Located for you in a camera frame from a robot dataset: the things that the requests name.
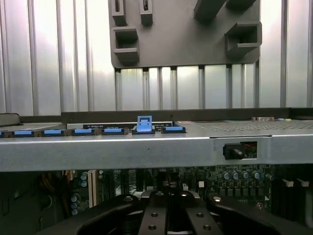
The blue slot latch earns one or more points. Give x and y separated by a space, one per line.
144 124
112 131
52 132
24 132
173 129
83 131

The open black PC case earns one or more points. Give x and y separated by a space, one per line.
97 151

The green motherboard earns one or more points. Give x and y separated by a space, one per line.
215 178

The grey parts rack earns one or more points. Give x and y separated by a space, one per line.
183 44

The white expansion slot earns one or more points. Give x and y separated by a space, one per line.
92 188

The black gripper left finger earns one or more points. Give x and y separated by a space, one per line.
154 220

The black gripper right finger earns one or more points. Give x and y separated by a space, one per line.
200 220

